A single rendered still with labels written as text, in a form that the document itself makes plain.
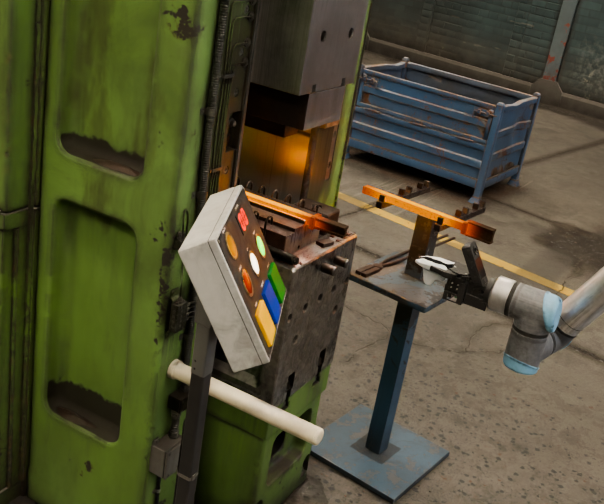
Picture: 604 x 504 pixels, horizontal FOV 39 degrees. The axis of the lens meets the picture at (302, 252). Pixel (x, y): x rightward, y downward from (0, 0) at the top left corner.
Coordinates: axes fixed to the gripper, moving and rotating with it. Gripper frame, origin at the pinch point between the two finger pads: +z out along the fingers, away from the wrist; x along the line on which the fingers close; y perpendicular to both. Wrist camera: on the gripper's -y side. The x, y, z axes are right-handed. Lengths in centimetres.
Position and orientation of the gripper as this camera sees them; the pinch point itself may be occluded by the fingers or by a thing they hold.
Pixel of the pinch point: (422, 258)
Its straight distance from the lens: 225.4
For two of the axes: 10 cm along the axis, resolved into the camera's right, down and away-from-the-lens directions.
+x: 4.9, -2.7, 8.3
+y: -1.6, 9.1, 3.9
